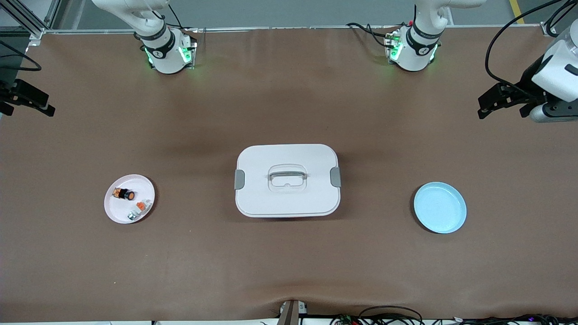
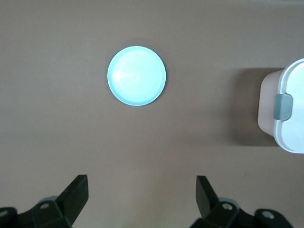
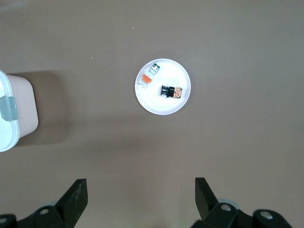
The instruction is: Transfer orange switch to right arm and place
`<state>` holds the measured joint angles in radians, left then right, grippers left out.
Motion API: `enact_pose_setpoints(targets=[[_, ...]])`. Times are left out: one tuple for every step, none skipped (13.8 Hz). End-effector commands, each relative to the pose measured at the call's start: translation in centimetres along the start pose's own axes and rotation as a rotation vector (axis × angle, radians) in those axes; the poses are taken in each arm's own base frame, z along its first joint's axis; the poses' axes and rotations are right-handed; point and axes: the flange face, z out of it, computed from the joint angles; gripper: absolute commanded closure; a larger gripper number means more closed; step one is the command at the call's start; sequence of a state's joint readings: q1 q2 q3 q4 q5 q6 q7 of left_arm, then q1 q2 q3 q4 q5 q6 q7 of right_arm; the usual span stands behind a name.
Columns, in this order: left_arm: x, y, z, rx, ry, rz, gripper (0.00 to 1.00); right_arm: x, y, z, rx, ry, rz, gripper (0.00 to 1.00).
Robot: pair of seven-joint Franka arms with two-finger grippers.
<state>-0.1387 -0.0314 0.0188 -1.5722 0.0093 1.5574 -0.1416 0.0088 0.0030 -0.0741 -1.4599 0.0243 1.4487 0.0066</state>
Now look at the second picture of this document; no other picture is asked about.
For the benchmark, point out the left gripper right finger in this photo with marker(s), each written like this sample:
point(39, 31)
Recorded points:
point(221, 213)

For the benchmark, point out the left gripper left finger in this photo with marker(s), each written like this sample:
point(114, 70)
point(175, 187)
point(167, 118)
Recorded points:
point(59, 209)

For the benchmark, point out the brown table mat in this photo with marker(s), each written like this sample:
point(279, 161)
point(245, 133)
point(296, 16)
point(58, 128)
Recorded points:
point(71, 130)

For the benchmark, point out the white lidded storage box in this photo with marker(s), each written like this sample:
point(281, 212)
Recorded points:
point(292, 130)

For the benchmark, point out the light blue plate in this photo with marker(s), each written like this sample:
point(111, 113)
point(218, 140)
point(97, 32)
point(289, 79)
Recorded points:
point(136, 76)

